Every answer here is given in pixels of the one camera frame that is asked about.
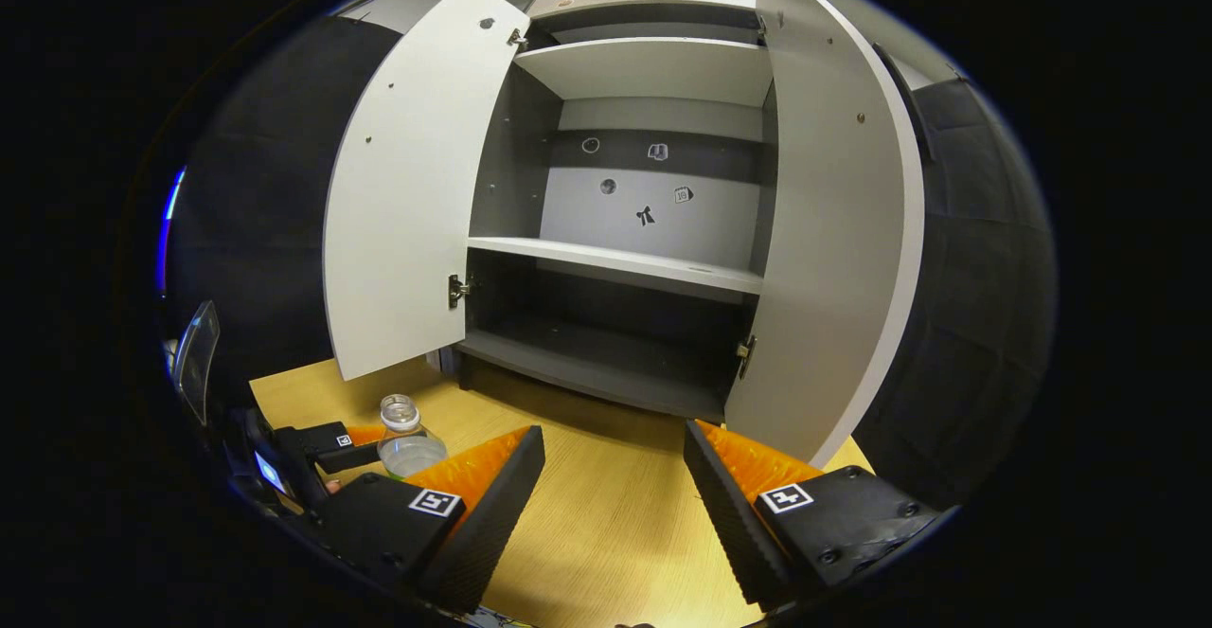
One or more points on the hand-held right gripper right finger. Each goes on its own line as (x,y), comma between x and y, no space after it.
(729,514)

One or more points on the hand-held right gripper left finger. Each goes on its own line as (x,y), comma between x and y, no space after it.
(502,514)

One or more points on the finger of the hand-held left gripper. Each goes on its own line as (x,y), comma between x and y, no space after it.
(312,440)
(350,458)

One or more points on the clear bottle with green label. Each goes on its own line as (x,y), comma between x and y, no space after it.
(407,453)

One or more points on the white cabinet door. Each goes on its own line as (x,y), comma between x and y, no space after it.
(833,230)
(417,183)

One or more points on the metal door hinge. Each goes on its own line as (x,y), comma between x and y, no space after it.
(760,31)
(456,291)
(517,39)
(746,355)

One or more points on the white and grey cabinet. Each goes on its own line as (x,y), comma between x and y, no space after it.
(606,344)

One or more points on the white cabinet shelf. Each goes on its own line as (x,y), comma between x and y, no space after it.
(653,69)
(615,260)

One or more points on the black backdrop cloth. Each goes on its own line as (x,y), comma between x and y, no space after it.
(985,278)
(265,183)

